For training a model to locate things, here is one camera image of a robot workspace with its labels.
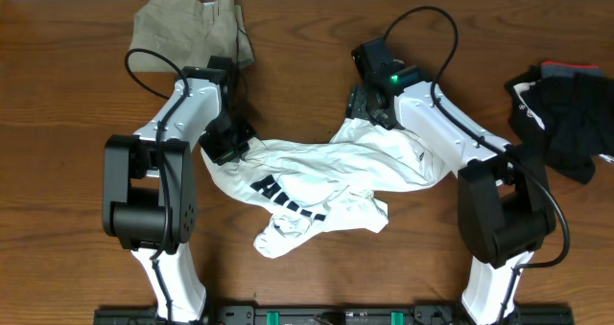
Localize white t-shirt black print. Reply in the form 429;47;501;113
203;119;450;259

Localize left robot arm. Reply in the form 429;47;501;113
94;57;255;324

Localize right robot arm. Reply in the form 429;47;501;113
346;38;557;324

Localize folded khaki shorts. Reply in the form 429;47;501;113
130;0;254;69

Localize black garment red trim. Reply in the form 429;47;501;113
505;60;613;184

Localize left black cable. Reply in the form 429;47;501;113
124;47;193;325

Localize black cable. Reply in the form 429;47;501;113
382;5;572;325
124;47;193;325

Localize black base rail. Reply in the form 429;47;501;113
93;304;576;325

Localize right black cable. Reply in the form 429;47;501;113
382;5;572;325

